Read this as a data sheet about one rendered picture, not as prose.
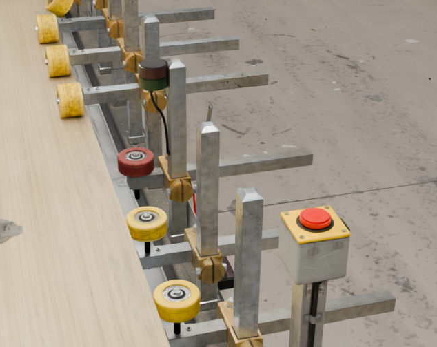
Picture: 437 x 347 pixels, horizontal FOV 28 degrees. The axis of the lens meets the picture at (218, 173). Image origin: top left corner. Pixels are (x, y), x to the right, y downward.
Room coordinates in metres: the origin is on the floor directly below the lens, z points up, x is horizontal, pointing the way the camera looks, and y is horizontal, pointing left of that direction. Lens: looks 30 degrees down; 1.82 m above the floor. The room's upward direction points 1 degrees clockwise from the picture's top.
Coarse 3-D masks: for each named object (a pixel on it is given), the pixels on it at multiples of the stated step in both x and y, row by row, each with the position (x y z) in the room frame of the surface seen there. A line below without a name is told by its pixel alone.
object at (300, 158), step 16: (224, 160) 1.73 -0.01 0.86; (240, 160) 1.73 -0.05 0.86; (256, 160) 1.73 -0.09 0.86; (272, 160) 1.74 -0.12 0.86; (288, 160) 1.75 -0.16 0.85; (304, 160) 1.76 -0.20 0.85; (144, 176) 1.65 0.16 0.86; (160, 176) 1.67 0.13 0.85; (192, 176) 1.69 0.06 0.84; (224, 176) 1.71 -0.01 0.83
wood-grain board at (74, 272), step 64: (0, 0) 2.72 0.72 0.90; (0, 64) 2.18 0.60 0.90; (0, 128) 1.80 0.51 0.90; (64, 128) 1.80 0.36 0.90; (0, 192) 1.51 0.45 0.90; (64, 192) 1.51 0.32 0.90; (0, 256) 1.29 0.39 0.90; (64, 256) 1.29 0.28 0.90; (128, 256) 1.29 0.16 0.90; (0, 320) 1.11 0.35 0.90; (64, 320) 1.11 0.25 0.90; (128, 320) 1.11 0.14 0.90
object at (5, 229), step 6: (0, 222) 1.38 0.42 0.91; (6, 222) 1.39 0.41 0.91; (12, 222) 1.37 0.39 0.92; (0, 228) 1.36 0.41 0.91; (6, 228) 1.36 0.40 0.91; (12, 228) 1.36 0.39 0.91; (18, 228) 1.37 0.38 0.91; (0, 234) 1.35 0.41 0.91; (6, 234) 1.35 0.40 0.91; (12, 234) 1.35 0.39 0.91; (18, 234) 1.36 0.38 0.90; (0, 240) 1.33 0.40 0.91
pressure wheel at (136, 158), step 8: (120, 152) 1.68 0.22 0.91; (128, 152) 1.68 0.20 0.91; (136, 152) 1.67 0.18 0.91; (144, 152) 1.68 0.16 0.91; (120, 160) 1.64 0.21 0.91; (128, 160) 1.64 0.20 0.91; (136, 160) 1.64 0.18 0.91; (144, 160) 1.64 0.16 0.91; (152, 160) 1.65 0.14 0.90; (120, 168) 1.64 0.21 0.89; (128, 168) 1.63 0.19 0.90; (136, 168) 1.63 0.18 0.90; (144, 168) 1.63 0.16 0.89; (152, 168) 1.65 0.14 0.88; (128, 176) 1.63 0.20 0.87; (136, 176) 1.63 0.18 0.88; (136, 192) 1.66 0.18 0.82
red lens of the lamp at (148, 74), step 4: (164, 60) 1.66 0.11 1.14; (140, 68) 1.62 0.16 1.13; (144, 68) 1.61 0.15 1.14; (160, 68) 1.61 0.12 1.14; (164, 68) 1.62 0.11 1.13; (140, 72) 1.62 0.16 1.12; (144, 72) 1.61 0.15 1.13; (148, 72) 1.61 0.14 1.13; (152, 72) 1.61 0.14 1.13; (156, 72) 1.61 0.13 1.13; (160, 72) 1.61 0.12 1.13; (164, 72) 1.62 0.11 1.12; (144, 76) 1.61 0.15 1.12; (148, 76) 1.61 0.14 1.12; (152, 76) 1.61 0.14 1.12; (156, 76) 1.61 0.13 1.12; (160, 76) 1.61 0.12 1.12; (164, 76) 1.62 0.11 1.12
